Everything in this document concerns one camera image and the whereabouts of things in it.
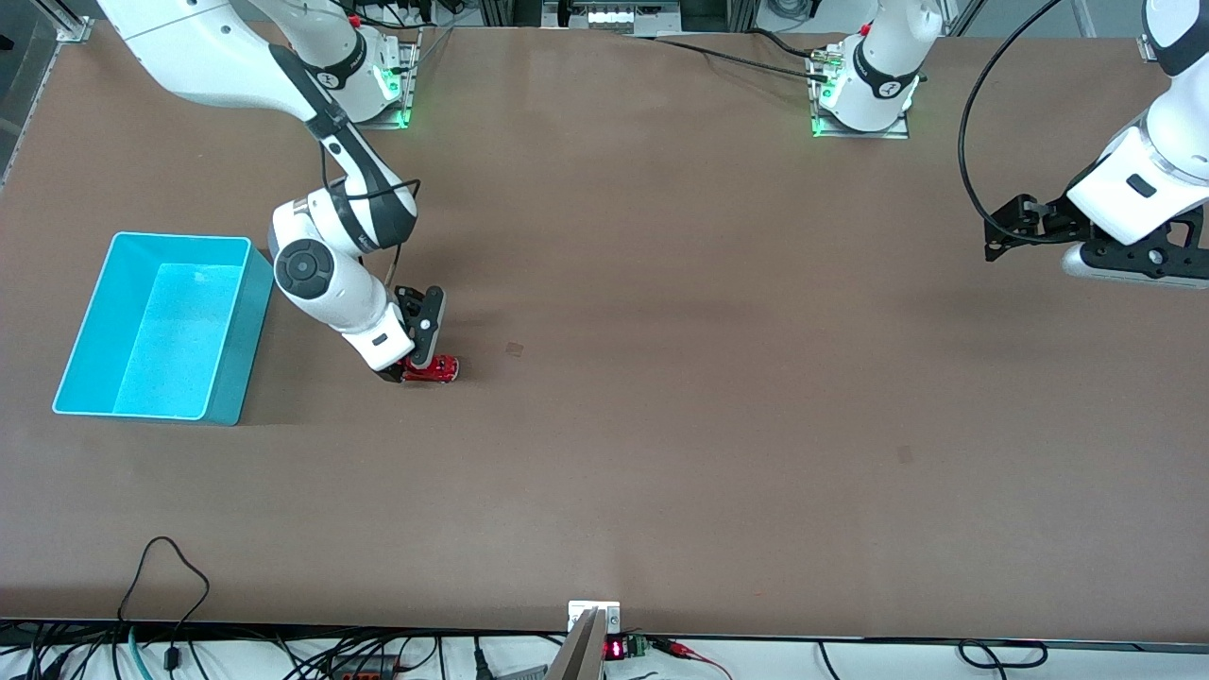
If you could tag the aluminium frame profile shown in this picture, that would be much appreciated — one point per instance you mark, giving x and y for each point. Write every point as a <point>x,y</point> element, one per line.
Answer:
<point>71,24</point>

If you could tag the metal table corner bracket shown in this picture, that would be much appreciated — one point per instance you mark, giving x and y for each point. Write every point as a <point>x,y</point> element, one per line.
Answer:
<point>1149,47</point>

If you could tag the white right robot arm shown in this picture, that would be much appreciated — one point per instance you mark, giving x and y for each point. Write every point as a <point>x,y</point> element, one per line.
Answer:
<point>208,57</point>

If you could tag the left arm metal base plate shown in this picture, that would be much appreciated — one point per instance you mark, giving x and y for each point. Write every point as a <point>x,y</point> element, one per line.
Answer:
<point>864,134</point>

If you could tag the grey aluminium beam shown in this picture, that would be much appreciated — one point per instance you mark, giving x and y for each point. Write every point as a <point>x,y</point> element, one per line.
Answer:
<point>578,656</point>

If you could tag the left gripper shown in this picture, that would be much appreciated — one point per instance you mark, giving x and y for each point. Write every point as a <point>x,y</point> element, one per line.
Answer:
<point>1051,223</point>

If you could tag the red LED display module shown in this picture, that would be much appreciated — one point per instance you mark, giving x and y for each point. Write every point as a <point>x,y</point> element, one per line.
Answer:
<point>616,649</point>

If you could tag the equipment with lit panel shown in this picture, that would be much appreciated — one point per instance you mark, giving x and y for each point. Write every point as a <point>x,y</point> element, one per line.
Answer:
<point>614,16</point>

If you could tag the aluminium frame post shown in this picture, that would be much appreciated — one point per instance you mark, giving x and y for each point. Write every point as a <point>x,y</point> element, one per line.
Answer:
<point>723,11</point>
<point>510,11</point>

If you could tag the red clip lead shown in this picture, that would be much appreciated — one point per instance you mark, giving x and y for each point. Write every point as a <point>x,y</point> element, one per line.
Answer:
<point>675,649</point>

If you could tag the blue plastic box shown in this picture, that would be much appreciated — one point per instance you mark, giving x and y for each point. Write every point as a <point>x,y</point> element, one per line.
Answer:
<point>170,349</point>

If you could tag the red beetle toy car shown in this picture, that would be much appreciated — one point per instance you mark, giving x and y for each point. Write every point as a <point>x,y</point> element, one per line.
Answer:
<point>436,369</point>

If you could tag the white metal bracket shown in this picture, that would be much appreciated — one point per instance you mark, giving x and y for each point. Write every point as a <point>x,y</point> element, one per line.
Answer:
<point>574,614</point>

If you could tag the dark power strip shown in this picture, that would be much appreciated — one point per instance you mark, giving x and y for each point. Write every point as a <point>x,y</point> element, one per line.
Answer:
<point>364,669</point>

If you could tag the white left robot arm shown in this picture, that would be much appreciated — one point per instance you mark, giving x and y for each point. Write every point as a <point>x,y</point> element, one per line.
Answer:
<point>1185,123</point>

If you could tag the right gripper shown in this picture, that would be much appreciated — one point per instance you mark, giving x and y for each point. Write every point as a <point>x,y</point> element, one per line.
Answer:
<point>389,375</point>

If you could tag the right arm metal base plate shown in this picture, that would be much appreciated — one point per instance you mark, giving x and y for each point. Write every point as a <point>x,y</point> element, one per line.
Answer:
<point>413,76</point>

